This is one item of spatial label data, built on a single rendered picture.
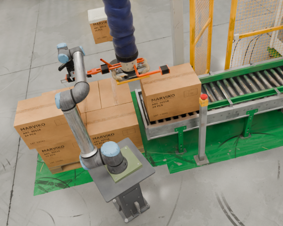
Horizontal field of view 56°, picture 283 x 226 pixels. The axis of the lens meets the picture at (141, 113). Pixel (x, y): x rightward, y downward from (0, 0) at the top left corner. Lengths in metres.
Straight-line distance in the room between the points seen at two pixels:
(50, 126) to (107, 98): 0.87
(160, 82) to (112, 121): 0.75
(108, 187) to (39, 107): 1.22
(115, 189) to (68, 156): 1.15
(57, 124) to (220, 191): 1.91
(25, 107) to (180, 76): 1.72
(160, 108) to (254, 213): 1.44
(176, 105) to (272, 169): 1.33
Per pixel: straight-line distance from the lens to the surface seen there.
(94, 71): 2.76
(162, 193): 3.16
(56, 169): 3.58
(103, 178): 2.48
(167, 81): 2.93
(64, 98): 2.02
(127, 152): 2.55
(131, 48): 2.59
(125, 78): 2.75
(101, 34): 4.46
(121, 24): 2.44
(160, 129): 3.00
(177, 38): 3.89
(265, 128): 3.83
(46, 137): 3.13
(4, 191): 3.85
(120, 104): 3.36
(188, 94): 2.94
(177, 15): 3.73
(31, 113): 3.07
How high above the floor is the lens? 2.79
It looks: 45 degrees down
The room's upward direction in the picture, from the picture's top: 11 degrees counter-clockwise
